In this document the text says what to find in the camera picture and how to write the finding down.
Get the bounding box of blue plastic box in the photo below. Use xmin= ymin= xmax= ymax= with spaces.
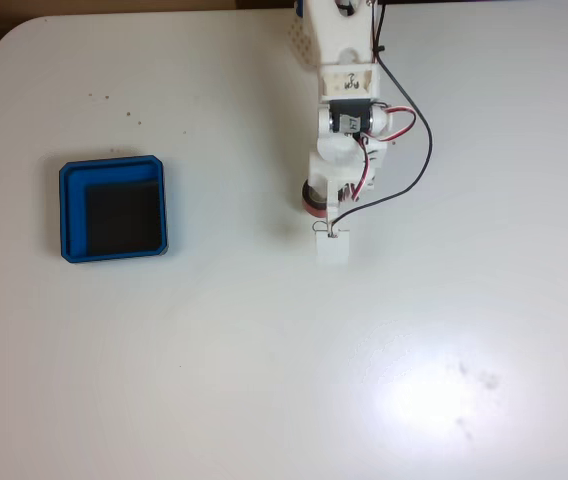
xmin=58 ymin=154 xmax=170 ymax=264

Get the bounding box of white camera box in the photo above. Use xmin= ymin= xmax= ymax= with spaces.
xmin=315 ymin=228 xmax=352 ymax=267

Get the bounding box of black foam insert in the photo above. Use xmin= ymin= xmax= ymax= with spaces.
xmin=85 ymin=180 xmax=163 ymax=254

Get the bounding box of red roll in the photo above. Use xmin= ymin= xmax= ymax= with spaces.
xmin=300 ymin=178 xmax=329 ymax=220

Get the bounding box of red white servo cable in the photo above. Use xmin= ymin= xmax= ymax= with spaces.
xmin=344 ymin=104 xmax=418 ymax=204

